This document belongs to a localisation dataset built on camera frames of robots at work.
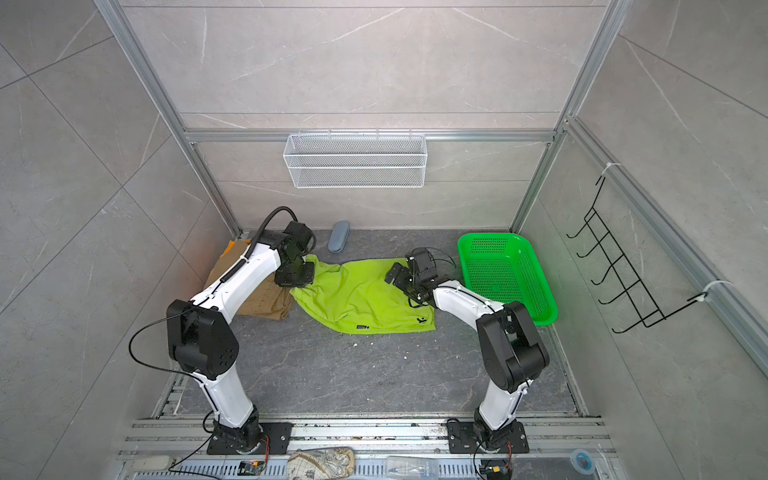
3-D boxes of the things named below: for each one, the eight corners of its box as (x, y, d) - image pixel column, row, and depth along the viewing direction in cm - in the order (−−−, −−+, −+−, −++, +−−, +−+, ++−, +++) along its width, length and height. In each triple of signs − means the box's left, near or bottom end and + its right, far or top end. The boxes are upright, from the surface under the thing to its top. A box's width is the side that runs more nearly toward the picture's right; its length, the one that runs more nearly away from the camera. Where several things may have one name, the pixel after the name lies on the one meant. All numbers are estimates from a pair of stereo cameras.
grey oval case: (327, 253, 115) (326, 248, 113) (332, 225, 125) (331, 220, 123) (346, 253, 115) (345, 249, 113) (350, 225, 125) (349, 220, 123)
